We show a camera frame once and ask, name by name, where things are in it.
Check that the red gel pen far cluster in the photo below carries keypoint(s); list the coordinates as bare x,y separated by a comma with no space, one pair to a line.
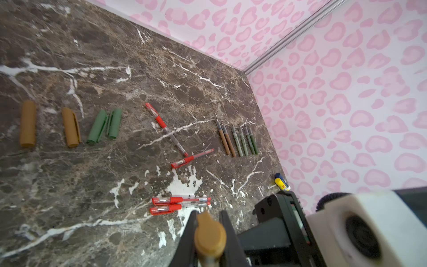
165,129

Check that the red gel pen pair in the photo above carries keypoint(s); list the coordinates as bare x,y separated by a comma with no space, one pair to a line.
161,201
160,210

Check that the red gel pen pair lower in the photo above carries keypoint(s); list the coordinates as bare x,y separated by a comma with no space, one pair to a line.
160,210

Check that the green pen long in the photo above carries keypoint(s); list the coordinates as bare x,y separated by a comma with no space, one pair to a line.
248,136

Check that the brown pen cap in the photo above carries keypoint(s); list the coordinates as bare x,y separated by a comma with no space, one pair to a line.
28,124
209,240
71,128

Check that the dark green cap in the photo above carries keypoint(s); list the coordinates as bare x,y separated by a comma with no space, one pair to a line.
114,122
98,127

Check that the aluminium frame corner post right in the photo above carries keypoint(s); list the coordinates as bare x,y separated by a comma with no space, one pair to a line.
306,25

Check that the green pen short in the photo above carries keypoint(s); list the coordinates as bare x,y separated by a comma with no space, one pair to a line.
253,141

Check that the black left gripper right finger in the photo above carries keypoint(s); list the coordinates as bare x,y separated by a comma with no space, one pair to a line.
233,255

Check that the brown pen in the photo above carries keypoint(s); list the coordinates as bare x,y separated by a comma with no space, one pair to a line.
222,135
228,140

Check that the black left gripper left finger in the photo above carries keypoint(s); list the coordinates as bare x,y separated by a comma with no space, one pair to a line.
185,254

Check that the single red gel pen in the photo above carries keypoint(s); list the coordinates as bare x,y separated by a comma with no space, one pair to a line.
187,160

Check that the red gel pen pair upper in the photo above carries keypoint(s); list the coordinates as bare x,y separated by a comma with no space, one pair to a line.
161,201

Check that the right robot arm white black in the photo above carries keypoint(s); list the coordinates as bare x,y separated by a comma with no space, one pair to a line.
377,229

